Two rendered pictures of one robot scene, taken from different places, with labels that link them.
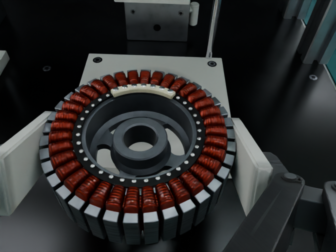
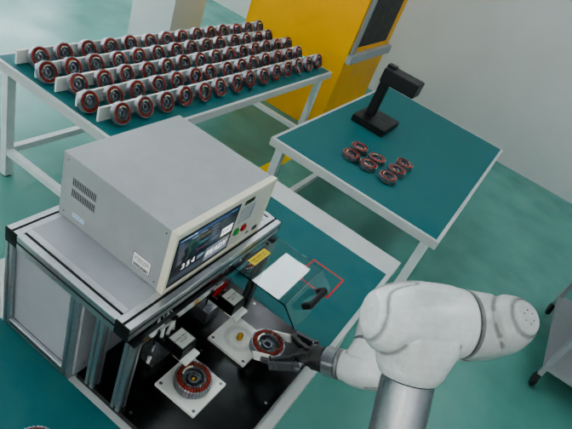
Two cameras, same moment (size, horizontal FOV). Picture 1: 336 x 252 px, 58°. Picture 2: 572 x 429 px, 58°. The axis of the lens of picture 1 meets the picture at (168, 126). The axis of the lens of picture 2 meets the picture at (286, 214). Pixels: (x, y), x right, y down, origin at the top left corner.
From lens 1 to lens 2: 1.59 m
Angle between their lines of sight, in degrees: 52
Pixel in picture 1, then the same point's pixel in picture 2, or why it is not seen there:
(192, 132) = (272, 337)
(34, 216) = (250, 377)
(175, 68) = (231, 324)
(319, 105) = (262, 311)
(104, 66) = (217, 337)
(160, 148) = (271, 343)
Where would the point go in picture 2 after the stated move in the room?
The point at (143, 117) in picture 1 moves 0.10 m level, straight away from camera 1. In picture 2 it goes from (264, 340) to (237, 323)
